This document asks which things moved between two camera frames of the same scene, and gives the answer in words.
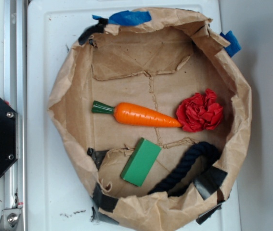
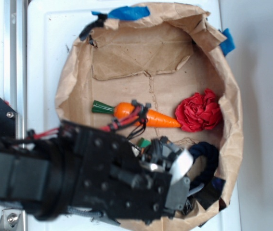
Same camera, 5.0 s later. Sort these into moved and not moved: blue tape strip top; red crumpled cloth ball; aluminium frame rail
Moved: blue tape strip top
Not moved: red crumpled cloth ball; aluminium frame rail
